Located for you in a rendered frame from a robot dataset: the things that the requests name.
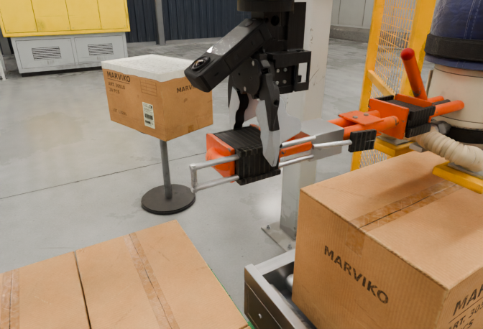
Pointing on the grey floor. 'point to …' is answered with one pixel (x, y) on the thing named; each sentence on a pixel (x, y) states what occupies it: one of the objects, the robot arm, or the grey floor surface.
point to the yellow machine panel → (64, 17)
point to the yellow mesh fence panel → (422, 16)
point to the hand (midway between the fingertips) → (249, 149)
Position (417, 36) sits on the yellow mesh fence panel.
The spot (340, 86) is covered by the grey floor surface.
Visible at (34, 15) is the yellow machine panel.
